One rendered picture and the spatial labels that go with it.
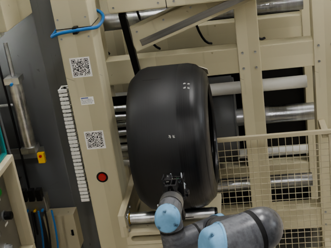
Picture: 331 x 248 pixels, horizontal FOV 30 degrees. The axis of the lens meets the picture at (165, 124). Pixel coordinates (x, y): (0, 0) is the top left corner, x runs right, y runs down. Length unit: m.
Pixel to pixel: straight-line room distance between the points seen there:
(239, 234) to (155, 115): 0.75
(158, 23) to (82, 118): 0.54
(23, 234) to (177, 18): 1.05
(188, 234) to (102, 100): 0.66
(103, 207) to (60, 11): 0.80
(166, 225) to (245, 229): 0.38
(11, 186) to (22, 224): 0.16
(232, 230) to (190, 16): 1.25
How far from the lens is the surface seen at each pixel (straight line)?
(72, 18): 2.22
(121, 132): 2.77
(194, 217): 2.38
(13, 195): 2.32
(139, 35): 2.61
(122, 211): 2.39
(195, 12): 2.56
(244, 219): 1.54
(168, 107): 2.14
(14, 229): 2.37
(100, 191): 2.46
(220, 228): 1.52
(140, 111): 2.16
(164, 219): 1.83
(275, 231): 1.56
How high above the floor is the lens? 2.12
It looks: 22 degrees down
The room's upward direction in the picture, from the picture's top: 8 degrees counter-clockwise
